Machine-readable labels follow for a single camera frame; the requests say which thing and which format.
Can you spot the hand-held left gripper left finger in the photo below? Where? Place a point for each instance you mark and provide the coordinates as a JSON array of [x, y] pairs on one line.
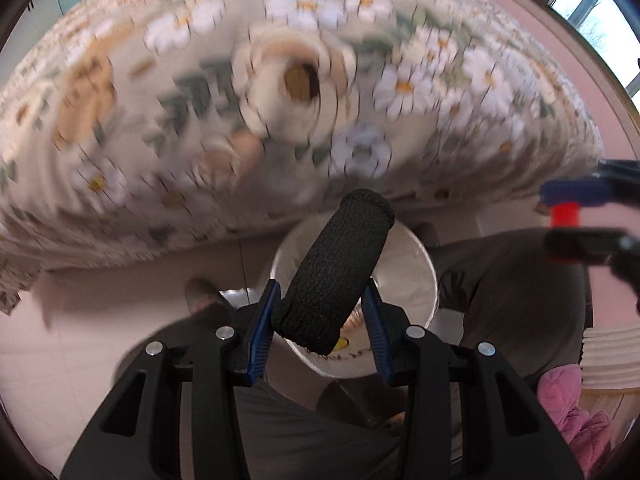
[[262, 332]]

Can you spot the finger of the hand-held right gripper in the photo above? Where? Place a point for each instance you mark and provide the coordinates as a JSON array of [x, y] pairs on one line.
[[585, 245], [575, 194]]

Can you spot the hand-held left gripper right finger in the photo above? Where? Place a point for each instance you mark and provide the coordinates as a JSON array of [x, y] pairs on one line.
[[376, 332]]

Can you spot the small red cap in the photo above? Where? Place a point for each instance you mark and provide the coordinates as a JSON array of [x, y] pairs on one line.
[[565, 216]]

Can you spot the white trash bin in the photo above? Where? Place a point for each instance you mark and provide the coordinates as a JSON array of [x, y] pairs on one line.
[[410, 290]]

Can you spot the black foam sleeve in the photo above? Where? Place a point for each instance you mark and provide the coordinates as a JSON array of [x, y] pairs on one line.
[[330, 270]]

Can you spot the person's right leg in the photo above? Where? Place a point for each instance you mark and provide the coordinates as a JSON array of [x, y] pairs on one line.
[[500, 300]]

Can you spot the person's leg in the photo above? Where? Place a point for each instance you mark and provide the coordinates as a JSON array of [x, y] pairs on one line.
[[500, 300], [310, 440]]

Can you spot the person's left leg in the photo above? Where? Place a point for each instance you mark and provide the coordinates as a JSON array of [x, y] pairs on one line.
[[310, 440]]

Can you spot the pink cloth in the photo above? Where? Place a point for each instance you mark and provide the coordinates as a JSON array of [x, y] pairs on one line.
[[565, 395]]

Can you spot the window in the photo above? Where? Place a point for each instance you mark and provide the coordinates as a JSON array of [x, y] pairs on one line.
[[590, 5]]

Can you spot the floral bedsheet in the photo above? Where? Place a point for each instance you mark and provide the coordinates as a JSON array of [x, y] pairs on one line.
[[150, 135]]

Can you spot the toilet paper roll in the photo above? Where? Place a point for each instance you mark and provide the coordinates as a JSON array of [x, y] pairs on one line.
[[290, 85]]

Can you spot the teal board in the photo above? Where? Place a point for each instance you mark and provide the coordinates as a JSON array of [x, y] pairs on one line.
[[50, 15]]

